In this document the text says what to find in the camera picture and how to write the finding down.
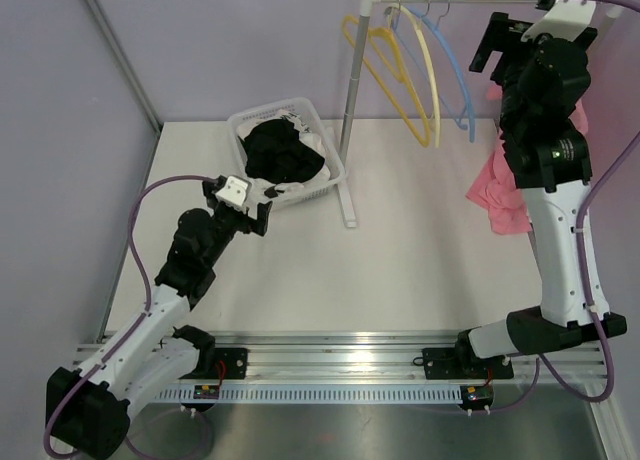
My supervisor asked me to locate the white printed t shirt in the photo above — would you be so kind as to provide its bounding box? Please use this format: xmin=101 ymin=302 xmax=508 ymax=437
xmin=240 ymin=118 xmax=330 ymax=198

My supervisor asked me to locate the light blue hanger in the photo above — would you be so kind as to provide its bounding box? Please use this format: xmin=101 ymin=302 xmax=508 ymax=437
xmin=386 ymin=0 xmax=476 ymax=144

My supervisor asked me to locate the black t shirt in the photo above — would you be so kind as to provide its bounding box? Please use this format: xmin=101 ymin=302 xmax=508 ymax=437
xmin=241 ymin=120 xmax=325 ymax=184

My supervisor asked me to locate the cream plastic hanger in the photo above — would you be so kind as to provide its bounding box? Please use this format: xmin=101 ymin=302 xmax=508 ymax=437
xmin=391 ymin=0 xmax=442 ymax=148

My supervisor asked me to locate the green and white t shirt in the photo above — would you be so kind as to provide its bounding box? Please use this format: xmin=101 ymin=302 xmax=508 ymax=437
xmin=234 ymin=109 xmax=311 ymax=139

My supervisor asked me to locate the yellow hanger front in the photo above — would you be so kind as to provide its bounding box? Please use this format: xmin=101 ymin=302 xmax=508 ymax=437
xmin=340 ymin=14 xmax=434 ymax=156

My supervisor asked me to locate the pink t shirt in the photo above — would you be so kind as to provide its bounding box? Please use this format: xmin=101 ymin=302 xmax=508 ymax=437
xmin=464 ymin=82 xmax=590 ymax=236

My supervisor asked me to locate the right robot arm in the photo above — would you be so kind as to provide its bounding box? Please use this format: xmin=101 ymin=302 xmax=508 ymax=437
xmin=453 ymin=12 xmax=627 ymax=376

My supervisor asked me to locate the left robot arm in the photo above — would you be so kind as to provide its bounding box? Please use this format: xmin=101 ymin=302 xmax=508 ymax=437
xmin=43 ymin=175 xmax=272 ymax=459

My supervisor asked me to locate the white plastic basket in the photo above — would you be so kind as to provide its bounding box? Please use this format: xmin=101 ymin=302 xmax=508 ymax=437
xmin=226 ymin=97 xmax=346 ymax=210

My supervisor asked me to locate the metal clothes rack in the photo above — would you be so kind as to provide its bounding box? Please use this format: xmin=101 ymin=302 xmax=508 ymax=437
xmin=333 ymin=0 xmax=640 ymax=229

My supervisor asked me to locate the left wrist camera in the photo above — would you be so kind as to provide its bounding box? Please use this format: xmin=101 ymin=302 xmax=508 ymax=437
xmin=214 ymin=175 xmax=252 ymax=213

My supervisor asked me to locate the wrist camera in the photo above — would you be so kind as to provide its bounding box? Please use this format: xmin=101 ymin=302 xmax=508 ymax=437
xmin=520 ymin=0 xmax=596 ymax=42
xmin=214 ymin=175 xmax=252 ymax=213

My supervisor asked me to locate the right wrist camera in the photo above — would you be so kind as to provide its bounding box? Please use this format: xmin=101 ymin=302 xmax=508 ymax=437
xmin=520 ymin=0 xmax=596 ymax=42

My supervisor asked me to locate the aluminium mounting rail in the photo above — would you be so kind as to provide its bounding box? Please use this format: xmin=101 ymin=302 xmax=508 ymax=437
xmin=67 ymin=329 xmax=611 ymax=381

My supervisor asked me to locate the white slotted cable duct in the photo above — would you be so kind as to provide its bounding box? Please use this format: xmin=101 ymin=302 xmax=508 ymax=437
xmin=153 ymin=384 xmax=462 ymax=405

